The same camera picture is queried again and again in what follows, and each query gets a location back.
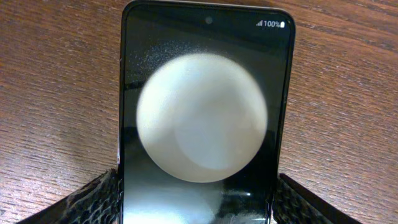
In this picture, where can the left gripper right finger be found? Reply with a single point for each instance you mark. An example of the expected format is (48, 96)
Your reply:
(293, 203)

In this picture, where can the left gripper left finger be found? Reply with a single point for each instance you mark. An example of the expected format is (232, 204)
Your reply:
(96, 202)

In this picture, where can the black smartphone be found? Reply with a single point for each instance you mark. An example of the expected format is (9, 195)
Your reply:
(203, 94)

